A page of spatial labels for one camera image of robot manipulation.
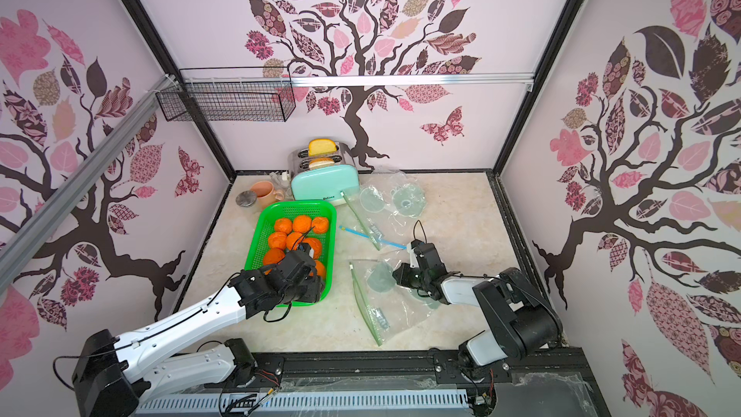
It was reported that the orange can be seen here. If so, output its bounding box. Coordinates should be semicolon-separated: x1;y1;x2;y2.
262;248;286;266
273;218;293;235
311;216;330;235
314;260;326;278
286;232;304;251
293;215;313;234
267;232;288;250
304;237;323;260

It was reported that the clear green-strip bag of oranges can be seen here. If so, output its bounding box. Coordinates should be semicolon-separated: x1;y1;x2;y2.
349;251;442;347

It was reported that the clear green-zip bag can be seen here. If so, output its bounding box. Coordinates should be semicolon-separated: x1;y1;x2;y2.
342;171;428;250

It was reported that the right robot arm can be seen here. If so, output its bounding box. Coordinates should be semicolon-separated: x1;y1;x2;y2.
393;239;563;367

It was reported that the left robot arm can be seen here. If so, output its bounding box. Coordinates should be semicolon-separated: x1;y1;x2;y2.
71;243;324;416

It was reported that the green plastic basket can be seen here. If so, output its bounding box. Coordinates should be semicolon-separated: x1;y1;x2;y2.
245;201;337;306

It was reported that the pink ceramic mug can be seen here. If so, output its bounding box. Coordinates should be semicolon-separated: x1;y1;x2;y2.
250;181;285;209

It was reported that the mint green toaster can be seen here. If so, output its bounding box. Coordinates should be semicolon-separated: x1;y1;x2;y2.
289;142;360;205

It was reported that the yellow toast slice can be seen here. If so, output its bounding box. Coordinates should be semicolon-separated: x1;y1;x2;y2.
307;138;338;156

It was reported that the white slotted cable duct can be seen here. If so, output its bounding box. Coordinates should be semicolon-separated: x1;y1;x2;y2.
135;389;469;416

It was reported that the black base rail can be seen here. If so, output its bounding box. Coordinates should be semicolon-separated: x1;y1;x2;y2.
115;349;603;417

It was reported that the black wire wall basket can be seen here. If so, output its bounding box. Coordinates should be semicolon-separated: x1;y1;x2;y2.
156;64;298;123

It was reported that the aluminium rail bar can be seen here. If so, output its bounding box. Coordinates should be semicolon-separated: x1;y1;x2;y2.
1;75;177;290

